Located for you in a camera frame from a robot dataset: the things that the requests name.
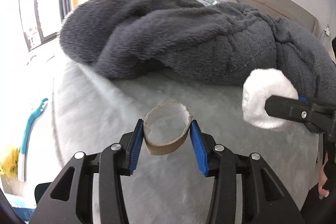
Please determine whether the white balled sock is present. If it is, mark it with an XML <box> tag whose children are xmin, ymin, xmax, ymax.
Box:
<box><xmin>241</xmin><ymin>68</ymin><xmax>298</xmax><ymax>131</ymax></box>

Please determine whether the brown cardboard tape ring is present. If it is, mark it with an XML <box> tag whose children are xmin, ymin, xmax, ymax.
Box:
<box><xmin>142</xmin><ymin>101</ymin><xmax>193</xmax><ymax>156</ymax></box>

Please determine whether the black trash bin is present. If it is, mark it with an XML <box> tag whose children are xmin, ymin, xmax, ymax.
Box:
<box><xmin>34</xmin><ymin>182</ymin><xmax>51</xmax><ymax>203</ymax></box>

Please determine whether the person right hand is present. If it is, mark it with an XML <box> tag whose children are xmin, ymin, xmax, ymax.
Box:
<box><xmin>318</xmin><ymin>153</ymin><xmax>330</xmax><ymax>199</ymax></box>

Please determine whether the blue snack bag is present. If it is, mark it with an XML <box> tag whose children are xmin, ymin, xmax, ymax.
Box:
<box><xmin>12</xmin><ymin>207</ymin><xmax>35</xmax><ymax>222</ymax></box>

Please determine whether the yellow plastic bag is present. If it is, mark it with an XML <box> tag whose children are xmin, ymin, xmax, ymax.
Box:
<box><xmin>0</xmin><ymin>147</ymin><xmax>19</xmax><ymax>177</ymax></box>

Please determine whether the grey bed mattress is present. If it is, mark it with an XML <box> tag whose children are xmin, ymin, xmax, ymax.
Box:
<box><xmin>52</xmin><ymin>61</ymin><xmax>319</xmax><ymax>223</ymax></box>

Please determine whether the bed headboard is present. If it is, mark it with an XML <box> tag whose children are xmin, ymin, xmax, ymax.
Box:
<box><xmin>235</xmin><ymin>0</ymin><xmax>318</xmax><ymax>35</ymax></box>

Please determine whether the dark grey fleece blanket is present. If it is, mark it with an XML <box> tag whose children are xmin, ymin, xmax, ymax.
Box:
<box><xmin>59</xmin><ymin>0</ymin><xmax>335</xmax><ymax>103</ymax></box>

